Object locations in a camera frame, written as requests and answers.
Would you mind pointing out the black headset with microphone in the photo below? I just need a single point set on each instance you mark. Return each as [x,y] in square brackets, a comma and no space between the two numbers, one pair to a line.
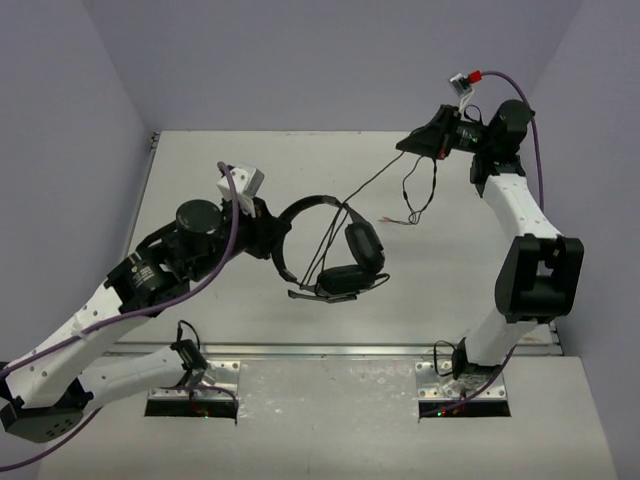
[342,283]

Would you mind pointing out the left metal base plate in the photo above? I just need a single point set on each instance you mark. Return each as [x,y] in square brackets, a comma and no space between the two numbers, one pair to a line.
[219,383]

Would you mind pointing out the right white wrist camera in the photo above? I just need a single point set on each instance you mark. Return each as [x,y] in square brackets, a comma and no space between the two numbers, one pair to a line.
[463,86]

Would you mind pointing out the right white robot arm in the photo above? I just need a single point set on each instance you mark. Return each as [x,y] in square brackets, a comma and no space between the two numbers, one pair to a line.
[538,280]

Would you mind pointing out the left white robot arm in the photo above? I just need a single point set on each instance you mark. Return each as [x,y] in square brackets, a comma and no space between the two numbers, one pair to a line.
[50,389]

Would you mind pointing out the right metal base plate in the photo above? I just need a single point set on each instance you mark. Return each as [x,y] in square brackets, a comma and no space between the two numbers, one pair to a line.
[439,385]

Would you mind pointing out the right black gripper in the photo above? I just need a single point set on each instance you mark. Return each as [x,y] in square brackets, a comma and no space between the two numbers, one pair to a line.
[438,139]

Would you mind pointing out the metal base plate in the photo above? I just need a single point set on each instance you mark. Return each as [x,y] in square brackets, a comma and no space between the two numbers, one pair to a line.
[219,383]
[439,385]

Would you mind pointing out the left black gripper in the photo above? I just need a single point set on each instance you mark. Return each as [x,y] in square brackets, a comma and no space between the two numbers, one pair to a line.
[265,228]

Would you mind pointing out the aluminium rail front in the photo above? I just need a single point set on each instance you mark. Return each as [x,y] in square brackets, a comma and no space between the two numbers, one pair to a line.
[317,350]

